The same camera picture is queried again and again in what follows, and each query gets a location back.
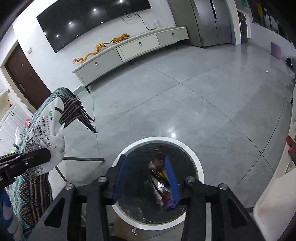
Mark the stainless steel refrigerator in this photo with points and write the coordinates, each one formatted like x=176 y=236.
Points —
x=207 y=21

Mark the white router on cabinet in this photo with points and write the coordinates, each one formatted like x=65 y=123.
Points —
x=157 y=24

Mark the purple box on floor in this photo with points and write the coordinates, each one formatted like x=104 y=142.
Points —
x=275 y=50

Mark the white printed plastic bag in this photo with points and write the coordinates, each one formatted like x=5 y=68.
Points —
x=46 y=131

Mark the white round trash bin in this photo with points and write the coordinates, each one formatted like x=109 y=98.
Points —
x=166 y=140

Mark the brown entrance door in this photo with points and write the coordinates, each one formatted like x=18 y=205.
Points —
x=25 y=78

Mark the golden dragon ornament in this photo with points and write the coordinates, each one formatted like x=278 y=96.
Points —
x=98 y=48

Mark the golden tiger ornament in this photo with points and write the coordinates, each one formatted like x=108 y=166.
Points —
x=121 y=38

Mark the washing machine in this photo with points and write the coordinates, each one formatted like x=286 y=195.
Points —
x=243 y=27

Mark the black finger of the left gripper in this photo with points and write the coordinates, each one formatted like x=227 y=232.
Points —
x=17 y=163

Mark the zigzag knitted table cloth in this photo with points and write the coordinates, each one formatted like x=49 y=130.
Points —
x=31 y=196

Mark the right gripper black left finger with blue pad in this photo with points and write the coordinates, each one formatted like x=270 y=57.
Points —
x=79 y=213

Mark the large wall television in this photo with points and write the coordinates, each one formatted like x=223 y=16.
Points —
x=64 y=21

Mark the white sofa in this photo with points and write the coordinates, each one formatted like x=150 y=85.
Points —
x=274 y=212

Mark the trash pile in bin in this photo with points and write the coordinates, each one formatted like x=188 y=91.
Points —
x=164 y=183

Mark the white tv cabinet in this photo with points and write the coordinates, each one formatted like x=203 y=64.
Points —
x=127 y=50

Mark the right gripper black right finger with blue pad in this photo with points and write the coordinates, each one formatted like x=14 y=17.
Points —
x=229 y=219

